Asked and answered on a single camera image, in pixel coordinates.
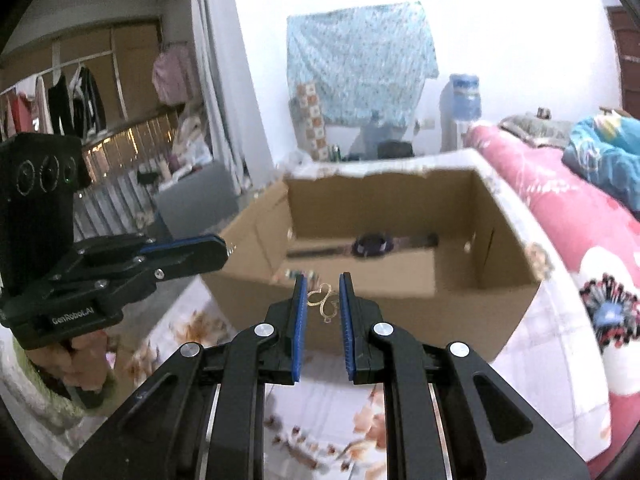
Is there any left hand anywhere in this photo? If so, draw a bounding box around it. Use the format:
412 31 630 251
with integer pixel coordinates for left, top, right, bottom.
25 330 111 410

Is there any brown wooden door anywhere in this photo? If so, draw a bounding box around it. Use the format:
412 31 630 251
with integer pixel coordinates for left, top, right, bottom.
606 6 640 118

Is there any blue water bottle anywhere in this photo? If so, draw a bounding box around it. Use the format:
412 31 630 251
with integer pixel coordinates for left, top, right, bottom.
450 74 482 122

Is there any black rice cooker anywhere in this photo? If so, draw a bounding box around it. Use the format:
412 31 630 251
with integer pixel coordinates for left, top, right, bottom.
378 140 414 159

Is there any white curtain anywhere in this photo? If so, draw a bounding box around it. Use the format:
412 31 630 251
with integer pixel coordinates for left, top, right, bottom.
190 0 274 193

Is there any pink floral quilt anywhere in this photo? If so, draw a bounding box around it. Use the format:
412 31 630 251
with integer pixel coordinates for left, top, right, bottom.
466 126 639 479

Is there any blue patterned blanket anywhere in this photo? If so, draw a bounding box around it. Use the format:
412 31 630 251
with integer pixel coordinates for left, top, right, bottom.
562 112 639 219

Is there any gold butterfly charm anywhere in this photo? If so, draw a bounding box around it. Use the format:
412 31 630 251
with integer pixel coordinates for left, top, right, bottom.
307 283 340 324

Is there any white plastic bag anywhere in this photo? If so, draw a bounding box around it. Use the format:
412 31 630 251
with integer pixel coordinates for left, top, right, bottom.
274 148 314 176

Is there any white water dispenser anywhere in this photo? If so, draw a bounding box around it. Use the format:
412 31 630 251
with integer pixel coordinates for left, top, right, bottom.
440 112 474 153

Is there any black smart watch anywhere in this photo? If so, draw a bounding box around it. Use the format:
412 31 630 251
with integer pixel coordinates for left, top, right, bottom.
286 233 439 259

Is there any pink hanging garment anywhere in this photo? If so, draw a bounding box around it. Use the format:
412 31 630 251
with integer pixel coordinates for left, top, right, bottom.
152 44 193 106

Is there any green can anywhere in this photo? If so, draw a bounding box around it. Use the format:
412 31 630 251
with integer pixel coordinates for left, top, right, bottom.
331 145 342 162

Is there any grey box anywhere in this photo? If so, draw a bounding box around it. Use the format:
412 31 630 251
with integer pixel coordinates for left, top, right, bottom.
154 162 239 238

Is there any blue floral wall cloth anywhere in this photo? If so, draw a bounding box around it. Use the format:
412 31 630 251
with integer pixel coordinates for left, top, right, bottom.
286 2 439 128

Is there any brown cardboard box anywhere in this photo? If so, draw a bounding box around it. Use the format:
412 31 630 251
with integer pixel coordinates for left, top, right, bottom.
204 168 540 360

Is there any black hanging jacket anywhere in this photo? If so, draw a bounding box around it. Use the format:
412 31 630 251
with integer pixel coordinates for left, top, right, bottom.
47 65 106 142

